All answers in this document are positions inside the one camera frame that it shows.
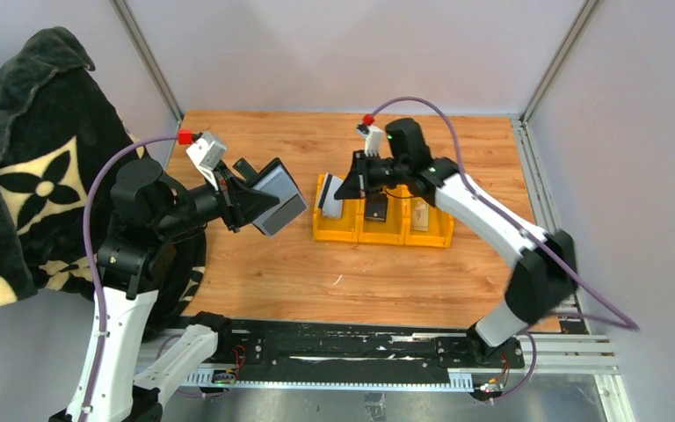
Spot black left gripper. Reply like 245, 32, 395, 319
156, 158, 280, 237

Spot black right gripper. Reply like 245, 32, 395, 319
336, 149, 410, 200

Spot silver card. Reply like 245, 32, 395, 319
317, 173, 344, 220

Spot black leather card holder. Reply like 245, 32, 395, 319
252, 157, 307, 237

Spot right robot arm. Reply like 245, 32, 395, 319
334, 116, 577, 367

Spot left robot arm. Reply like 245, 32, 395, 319
54, 158, 300, 421

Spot black VIP card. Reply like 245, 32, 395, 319
364, 193, 388, 222

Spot yellow bin left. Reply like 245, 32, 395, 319
312, 173, 364, 244

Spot yellow bin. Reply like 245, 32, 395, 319
359, 186, 410, 245
403, 192, 455, 249
312, 173, 364, 244

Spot yellow bin middle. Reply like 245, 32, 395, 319
359, 186, 410, 245

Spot yellow bin right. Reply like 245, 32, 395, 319
403, 192, 455, 249

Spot black floral blanket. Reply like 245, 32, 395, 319
0, 25, 207, 345

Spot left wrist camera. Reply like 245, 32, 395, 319
185, 132, 228, 191

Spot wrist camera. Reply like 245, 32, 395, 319
356, 123, 385, 156
185, 132, 228, 191

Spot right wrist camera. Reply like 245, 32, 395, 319
356, 123, 385, 156

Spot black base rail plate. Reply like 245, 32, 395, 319
209, 319, 524, 384

